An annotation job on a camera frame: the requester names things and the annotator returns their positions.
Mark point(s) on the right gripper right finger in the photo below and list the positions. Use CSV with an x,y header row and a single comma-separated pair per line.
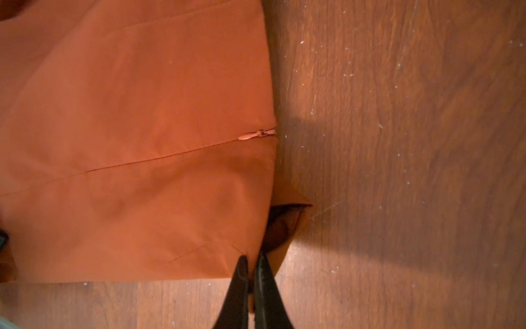
x,y
268,305

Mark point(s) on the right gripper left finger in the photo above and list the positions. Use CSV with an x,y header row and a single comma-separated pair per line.
x,y
234,312

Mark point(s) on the orange skirt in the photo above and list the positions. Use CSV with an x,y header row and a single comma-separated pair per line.
x,y
138,142

